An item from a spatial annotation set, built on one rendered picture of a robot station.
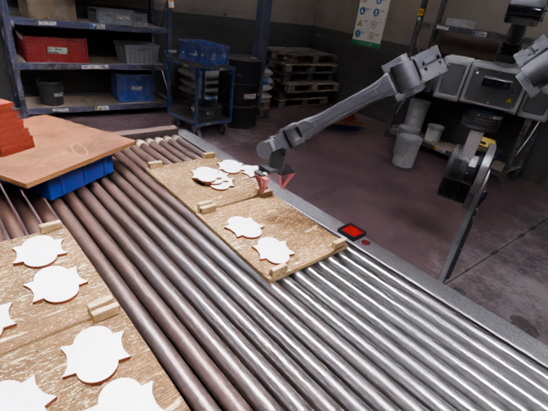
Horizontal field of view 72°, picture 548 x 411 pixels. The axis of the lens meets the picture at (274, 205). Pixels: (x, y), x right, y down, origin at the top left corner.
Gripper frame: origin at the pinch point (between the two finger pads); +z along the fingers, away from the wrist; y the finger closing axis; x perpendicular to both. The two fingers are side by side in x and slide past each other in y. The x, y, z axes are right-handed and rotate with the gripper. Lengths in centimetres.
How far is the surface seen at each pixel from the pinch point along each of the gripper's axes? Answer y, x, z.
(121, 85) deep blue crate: 101, 419, 64
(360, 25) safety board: 479, 349, -43
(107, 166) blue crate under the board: -40, 55, 7
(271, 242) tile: -13.6, -17.5, 8.4
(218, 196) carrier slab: -11.0, 17.3, 9.3
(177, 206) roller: -26.6, 20.9, 11.6
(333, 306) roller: -14, -46, 12
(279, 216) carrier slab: 0.7, -5.1, 9.2
